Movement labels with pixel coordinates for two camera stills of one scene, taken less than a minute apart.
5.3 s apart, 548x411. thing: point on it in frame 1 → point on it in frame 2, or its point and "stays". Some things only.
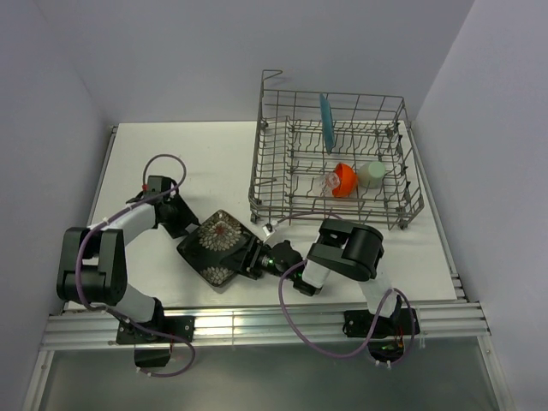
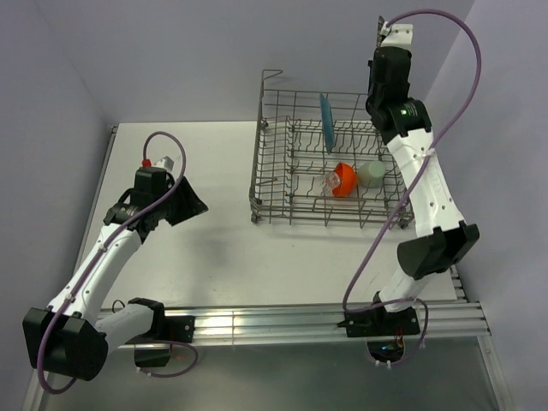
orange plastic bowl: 348,181 stays
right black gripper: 241,261 → 369,62
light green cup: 371,175 stays
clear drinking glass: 324,184 stays
